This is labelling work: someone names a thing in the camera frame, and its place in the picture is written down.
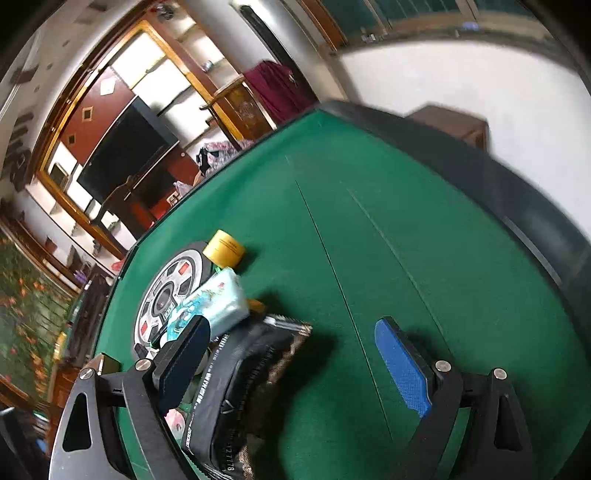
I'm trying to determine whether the red round small object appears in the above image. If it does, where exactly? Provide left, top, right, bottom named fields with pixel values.
left=165, top=409, right=185, bottom=440

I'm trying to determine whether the black patterned pouch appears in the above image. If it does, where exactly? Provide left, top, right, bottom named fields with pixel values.
left=181, top=315, right=312, bottom=479

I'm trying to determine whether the floral painted glass panel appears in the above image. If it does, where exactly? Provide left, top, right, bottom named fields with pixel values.
left=0, top=235, right=72, bottom=399

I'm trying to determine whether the green framed window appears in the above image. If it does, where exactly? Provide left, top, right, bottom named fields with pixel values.
left=320, top=0, right=549, bottom=45

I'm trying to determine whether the dark wooden chair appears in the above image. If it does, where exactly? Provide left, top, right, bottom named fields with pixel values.
left=90, top=175, right=155, bottom=240

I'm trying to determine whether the black flat television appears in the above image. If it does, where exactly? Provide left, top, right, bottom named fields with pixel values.
left=77, top=96, right=178, bottom=203

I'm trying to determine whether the round silver table centre panel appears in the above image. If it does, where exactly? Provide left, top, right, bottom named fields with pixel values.
left=131, top=241, right=214, bottom=360

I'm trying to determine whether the yellow snack packet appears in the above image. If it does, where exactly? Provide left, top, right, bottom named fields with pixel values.
left=247, top=299, right=266, bottom=315

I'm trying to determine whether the brown wooden stool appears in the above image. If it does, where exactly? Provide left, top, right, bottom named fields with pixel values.
left=408, top=104, right=489, bottom=151

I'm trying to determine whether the maroon hanging cloth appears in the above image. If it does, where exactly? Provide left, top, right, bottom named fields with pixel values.
left=243, top=60, right=318, bottom=125

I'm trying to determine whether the teal tissue packet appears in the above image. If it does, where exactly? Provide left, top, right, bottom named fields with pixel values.
left=164, top=267, right=249, bottom=341

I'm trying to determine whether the yellow round jar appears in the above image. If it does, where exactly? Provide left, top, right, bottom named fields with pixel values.
left=204, top=229, right=245, bottom=268

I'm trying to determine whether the pile of floral clothes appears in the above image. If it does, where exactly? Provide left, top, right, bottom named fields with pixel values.
left=197, top=140, right=252, bottom=177

